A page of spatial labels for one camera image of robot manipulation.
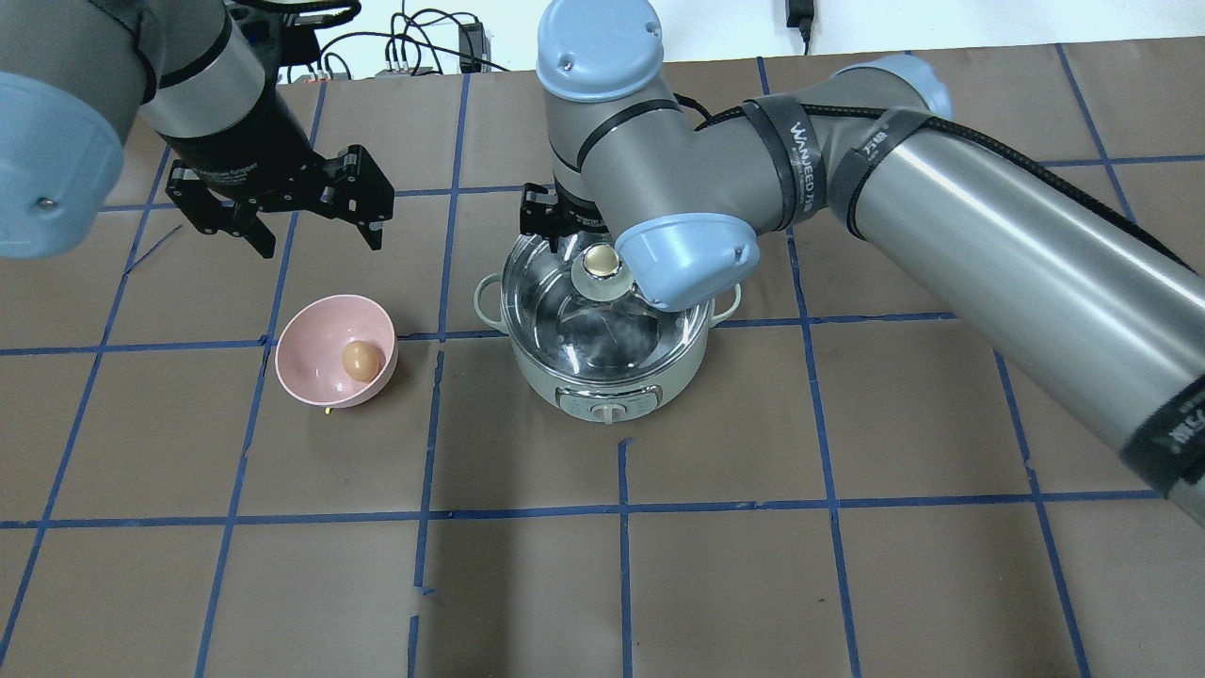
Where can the brown egg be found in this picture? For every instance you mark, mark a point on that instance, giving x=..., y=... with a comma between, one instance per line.
x=362, y=361

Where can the glass pot lid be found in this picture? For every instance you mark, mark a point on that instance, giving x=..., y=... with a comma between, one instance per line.
x=583, y=327

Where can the black power adapter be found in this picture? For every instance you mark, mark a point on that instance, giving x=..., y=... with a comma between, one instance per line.
x=473, y=47

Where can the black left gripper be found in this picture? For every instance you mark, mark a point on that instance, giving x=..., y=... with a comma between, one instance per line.
x=247, y=143

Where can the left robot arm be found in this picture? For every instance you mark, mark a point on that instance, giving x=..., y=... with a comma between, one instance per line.
x=75, y=75

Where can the pale green electric pot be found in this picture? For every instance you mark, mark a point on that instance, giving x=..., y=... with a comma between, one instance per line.
x=606, y=402

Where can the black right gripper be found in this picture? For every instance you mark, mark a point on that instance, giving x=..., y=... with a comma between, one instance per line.
x=540, y=218

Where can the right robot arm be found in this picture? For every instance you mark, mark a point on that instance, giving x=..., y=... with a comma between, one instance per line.
x=1102, y=316

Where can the pink bowl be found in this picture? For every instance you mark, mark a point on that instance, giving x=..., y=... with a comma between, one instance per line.
x=308, y=355

